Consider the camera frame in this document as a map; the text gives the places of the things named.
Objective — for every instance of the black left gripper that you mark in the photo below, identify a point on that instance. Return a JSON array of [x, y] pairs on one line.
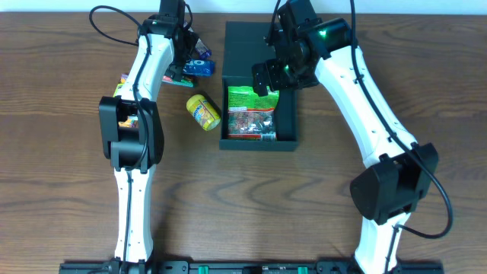
[[176, 71]]

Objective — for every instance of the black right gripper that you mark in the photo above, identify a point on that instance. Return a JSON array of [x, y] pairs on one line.
[[264, 76]]

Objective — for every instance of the dark green box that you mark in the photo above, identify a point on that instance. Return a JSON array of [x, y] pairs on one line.
[[244, 47]]

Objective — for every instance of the blue Oreo cookie pack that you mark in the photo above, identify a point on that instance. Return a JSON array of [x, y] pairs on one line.
[[199, 68]]

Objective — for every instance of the green gummy candy bag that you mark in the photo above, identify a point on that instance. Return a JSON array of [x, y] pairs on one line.
[[251, 117]]

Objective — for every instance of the yellow Pretz snack box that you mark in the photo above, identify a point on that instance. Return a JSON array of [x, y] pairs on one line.
[[131, 121]]

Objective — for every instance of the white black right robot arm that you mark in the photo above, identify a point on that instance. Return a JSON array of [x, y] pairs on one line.
[[397, 169]]

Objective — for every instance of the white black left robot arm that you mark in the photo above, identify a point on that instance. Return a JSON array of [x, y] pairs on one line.
[[133, 138]]

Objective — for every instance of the dark blue chocolate bar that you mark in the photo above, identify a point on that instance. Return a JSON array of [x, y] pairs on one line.
[[203, 51]]

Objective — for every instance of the red KitKat Milo bar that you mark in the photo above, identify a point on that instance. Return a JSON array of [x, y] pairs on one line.
[[186, 81]]

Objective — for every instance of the yellow Mentos bottle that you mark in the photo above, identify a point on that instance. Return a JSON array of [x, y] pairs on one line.
[[203, 112]]

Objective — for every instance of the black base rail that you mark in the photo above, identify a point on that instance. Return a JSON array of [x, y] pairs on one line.
[[184, 267]]

